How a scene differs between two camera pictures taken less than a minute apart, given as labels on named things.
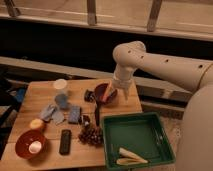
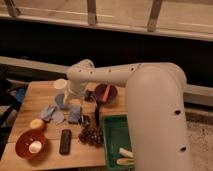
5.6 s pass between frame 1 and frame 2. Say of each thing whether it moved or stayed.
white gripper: moved
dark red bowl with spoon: stayed
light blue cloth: stayed
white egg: stayed
